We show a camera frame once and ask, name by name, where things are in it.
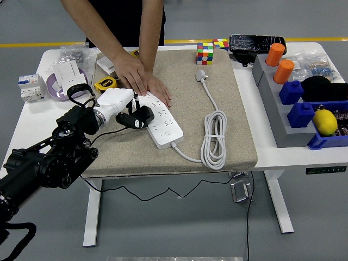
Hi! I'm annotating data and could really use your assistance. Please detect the small Rubik's cube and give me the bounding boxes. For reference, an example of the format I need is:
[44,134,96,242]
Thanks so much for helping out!
[212,38,230,52]

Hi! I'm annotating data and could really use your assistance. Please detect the clear bag of screws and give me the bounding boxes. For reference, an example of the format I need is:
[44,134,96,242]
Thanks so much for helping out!
[45,45,100,74]

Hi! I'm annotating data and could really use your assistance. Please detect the person's right hand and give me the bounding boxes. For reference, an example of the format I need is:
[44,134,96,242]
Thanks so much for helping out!
[113,51,149,96]

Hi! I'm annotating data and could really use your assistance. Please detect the yellow tape measure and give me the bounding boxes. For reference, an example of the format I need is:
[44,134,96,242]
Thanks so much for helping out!
[94,76,120,95]

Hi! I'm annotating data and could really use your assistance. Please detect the white wall socket panel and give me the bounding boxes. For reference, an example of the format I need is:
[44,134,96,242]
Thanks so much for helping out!
[61,74,88,93]

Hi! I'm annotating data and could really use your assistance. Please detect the clear bag of coloured parts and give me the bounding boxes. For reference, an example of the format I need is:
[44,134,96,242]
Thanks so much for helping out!
[285,53,339,84]

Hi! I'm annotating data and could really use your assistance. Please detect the blue plastic peg block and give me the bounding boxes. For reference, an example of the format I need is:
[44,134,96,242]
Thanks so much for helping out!
[279,80,305,105]
[287,102,316,128]

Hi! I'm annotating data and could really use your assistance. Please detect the white wall switch panel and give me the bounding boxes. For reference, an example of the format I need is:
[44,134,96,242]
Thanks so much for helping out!
[52,60,81,82]

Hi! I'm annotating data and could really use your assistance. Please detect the black plastic-wrapped device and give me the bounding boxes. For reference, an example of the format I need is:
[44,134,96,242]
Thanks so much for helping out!
[228,34,288,67]

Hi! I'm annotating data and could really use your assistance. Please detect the white table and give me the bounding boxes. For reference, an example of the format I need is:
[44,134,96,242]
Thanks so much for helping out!
[0,42,348,248]

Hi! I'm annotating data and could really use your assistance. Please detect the thin black plug cord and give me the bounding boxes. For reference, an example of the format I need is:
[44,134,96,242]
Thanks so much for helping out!
[80,126,256,261]

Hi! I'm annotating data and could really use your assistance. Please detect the purple bowl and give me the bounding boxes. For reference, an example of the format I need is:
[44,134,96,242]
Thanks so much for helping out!
[46,68,90,102]

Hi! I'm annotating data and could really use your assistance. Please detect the white wall switch box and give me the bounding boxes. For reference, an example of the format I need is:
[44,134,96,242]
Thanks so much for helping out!
[96,55,116,74]

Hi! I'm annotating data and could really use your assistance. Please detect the orange cylinder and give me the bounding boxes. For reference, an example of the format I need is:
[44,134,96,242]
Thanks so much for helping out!
[273,59,295,85]
[265,42,286,67]

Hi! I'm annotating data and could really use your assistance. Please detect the black table control panel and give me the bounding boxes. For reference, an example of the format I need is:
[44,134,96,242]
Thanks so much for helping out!
[306,165,348,175]

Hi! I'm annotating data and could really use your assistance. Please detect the white power strip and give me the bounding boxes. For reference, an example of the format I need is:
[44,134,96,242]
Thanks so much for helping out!
[132,91,184,150]

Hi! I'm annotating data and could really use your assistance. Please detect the blue plastic bin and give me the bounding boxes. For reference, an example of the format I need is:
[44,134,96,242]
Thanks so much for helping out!
[307,100,348,151]

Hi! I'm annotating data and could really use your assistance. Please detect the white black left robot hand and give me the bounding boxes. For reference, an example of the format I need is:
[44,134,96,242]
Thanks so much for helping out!
[97,88,149,131]

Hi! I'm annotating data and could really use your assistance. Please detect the large Rubik's cube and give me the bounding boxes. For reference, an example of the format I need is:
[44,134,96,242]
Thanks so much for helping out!
[196,42,215,66]

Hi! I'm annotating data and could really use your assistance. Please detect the white power strip cord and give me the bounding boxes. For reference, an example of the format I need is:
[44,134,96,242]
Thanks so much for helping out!
[170,69,228,171]

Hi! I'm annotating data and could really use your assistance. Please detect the person's left hand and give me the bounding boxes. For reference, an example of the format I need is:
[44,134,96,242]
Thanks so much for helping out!
[146,72,173,108]

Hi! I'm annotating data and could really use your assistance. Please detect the grey stepped peg block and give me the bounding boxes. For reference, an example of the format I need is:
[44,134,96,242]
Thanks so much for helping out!
[251,54,318,148]

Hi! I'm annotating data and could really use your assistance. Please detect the black plug adapter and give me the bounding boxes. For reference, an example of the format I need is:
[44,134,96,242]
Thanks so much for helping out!
[134,105,155,128]

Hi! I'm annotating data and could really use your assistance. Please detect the person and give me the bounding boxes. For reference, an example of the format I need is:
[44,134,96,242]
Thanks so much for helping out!
[85,0,166,47]

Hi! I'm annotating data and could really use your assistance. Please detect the large silver metal bracket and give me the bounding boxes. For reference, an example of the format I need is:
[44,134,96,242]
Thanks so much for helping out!
[230,181,255,204]

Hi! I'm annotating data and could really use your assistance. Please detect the yellow lemon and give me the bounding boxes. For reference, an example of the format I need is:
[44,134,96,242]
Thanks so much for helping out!
[312,109,339,136]

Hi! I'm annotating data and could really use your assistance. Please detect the white circuit breaker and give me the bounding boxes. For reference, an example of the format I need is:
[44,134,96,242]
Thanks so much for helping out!
[18,73,46,103]

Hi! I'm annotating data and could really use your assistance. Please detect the black cloth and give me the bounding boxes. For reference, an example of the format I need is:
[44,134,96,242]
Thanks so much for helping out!
[300,76,348,103]

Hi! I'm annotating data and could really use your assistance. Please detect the dark small electronic parts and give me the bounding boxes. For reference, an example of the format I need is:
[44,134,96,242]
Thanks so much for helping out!
[333,108,348,136]

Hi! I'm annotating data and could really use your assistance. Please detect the grey-brown fabric mat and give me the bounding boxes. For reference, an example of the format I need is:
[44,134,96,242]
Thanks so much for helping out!
[81,49,258,179]

